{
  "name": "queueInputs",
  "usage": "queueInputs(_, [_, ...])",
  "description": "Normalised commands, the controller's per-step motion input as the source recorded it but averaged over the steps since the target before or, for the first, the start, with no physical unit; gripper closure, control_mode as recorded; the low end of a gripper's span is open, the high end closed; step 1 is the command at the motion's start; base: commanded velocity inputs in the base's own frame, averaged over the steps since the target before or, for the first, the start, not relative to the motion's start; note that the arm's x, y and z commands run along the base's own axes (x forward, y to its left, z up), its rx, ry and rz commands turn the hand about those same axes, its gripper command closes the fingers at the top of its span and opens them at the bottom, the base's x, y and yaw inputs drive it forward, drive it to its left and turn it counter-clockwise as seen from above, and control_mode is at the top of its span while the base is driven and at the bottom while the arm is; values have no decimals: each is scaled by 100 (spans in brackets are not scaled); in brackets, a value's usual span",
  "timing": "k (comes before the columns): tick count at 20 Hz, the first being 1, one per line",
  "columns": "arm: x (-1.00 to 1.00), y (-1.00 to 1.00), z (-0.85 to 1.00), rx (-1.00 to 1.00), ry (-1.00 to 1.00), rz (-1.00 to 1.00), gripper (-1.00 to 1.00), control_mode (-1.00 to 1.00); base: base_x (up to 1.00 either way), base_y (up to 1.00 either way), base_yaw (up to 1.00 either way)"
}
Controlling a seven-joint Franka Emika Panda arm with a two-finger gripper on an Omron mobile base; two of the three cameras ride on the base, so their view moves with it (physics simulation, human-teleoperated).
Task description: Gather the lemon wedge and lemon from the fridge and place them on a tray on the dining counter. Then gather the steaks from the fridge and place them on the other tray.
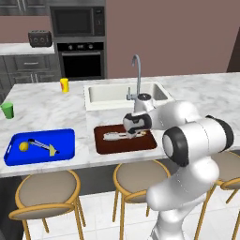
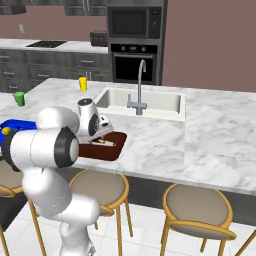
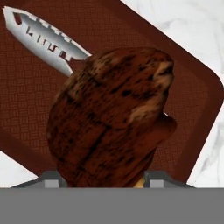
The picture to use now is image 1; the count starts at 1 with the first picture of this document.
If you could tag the pale raw steak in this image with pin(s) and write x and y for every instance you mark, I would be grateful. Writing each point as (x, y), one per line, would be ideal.
(114, 136)
(143, 133)

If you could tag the white sink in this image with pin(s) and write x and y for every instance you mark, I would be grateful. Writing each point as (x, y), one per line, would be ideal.
(109, 93)

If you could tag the yellow cup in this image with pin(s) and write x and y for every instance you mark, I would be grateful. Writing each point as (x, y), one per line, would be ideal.
(64, 85)

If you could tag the green cup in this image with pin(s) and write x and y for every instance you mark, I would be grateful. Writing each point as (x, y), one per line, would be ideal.
(7, 111)

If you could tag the yellow lemon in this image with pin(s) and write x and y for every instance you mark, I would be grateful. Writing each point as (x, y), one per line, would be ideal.
(23, 146)

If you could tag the dark grey toaster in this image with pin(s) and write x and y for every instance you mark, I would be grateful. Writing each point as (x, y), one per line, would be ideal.
(40, 38)

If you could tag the brown tray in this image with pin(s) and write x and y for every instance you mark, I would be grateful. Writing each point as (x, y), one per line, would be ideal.
(125, 146)

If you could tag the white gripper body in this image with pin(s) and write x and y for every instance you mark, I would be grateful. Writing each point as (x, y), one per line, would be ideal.
(133, 134)

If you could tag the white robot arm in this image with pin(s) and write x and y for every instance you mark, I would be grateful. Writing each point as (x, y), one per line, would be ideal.
(193, 140)

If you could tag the blue tray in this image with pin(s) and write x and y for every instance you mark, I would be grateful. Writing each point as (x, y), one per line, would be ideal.
(62, 140)

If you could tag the grey wall cupboards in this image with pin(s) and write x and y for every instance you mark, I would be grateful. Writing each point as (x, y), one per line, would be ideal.
(22, 7)

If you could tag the grey tap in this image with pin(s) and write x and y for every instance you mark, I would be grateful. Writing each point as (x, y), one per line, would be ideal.
(138, 72)

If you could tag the black microwave oven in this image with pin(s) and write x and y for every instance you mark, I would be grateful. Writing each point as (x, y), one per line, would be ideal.
(76, 22)

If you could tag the tan stool with yellow frame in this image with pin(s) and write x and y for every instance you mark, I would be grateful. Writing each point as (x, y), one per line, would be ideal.
(229, 165)
(47, 189)
(137, 178)

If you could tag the grey base cupboards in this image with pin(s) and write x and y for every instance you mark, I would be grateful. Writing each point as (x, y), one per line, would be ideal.
(28, 70)

